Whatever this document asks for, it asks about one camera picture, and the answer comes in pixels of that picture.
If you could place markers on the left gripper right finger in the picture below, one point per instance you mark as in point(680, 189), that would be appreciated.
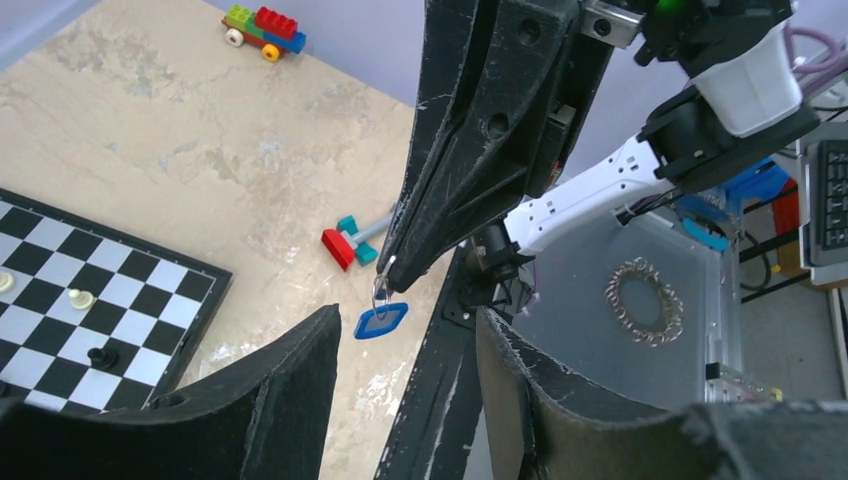
point(547, 421)

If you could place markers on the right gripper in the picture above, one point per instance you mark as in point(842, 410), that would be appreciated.
point(504, 91)

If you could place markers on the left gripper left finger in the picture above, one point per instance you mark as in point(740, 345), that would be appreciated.
point(264, 416)

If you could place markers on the blue key tag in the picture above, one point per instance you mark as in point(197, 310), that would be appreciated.
point(380, 321)

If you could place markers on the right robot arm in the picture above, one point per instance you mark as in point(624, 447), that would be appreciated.
point(743, 103)

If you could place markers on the black chess piece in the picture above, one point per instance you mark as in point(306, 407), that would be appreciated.
point(102, 358)

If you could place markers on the red teal toy hammer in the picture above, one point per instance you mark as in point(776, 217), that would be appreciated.
point(347, 243)

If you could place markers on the black white chessboard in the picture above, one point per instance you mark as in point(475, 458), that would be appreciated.
point(153, 306)

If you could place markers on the white chess piece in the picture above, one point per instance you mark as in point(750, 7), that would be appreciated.
point(7, 281)
point(81, 299)

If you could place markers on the colourful brick toy truck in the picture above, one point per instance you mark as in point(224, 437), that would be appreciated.
point(273, 33)

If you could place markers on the aluminium frame rail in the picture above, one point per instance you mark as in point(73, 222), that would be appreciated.
point(572, 321)

